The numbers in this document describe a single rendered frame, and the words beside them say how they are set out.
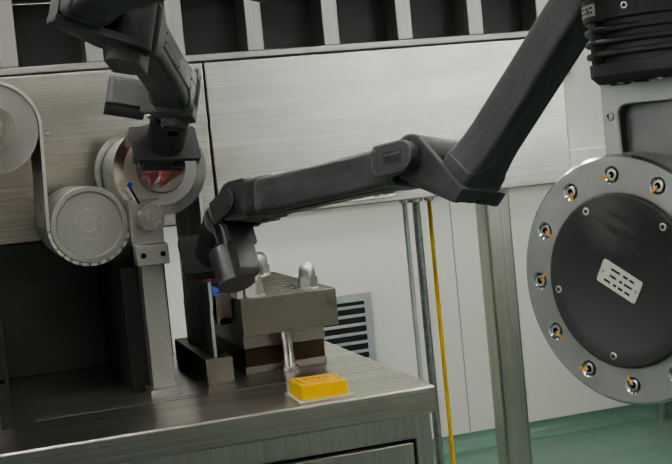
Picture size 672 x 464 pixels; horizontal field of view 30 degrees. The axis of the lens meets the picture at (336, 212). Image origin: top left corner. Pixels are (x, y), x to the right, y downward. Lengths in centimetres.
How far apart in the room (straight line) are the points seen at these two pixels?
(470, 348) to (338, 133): 277
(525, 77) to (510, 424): 145
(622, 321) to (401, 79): 151
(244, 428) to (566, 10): 74
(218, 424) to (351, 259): 317
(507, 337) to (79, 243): 110
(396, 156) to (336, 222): 334
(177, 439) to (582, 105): 375
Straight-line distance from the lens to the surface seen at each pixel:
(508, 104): 145
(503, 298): 274
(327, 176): 167
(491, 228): 272
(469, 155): 148
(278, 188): 175
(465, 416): 514
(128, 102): 180
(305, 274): 206
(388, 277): 495
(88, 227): 200
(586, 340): 104
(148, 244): 195
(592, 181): 102
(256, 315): 202
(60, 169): 232
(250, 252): 185
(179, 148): 188
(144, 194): 200
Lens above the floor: 126
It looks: 3 degrees down
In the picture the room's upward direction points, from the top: 6 degrees counter-clockwise
